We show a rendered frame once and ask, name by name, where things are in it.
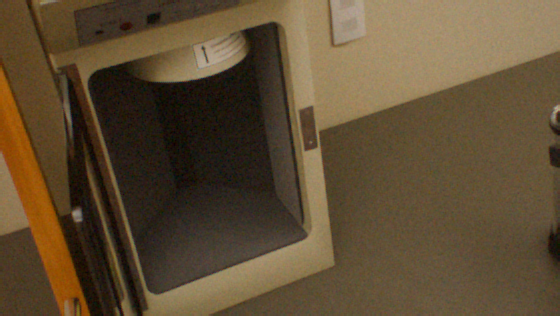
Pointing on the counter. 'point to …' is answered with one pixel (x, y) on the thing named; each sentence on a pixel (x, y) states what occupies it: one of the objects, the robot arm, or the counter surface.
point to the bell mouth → (192, 59)
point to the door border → (85, 200)
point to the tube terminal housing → (280, 271)
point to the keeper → (308, 128)
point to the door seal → (91, 199)
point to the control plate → (100, 15)
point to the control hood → (63, 41)
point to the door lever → (72, 307)
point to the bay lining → (199, 132)
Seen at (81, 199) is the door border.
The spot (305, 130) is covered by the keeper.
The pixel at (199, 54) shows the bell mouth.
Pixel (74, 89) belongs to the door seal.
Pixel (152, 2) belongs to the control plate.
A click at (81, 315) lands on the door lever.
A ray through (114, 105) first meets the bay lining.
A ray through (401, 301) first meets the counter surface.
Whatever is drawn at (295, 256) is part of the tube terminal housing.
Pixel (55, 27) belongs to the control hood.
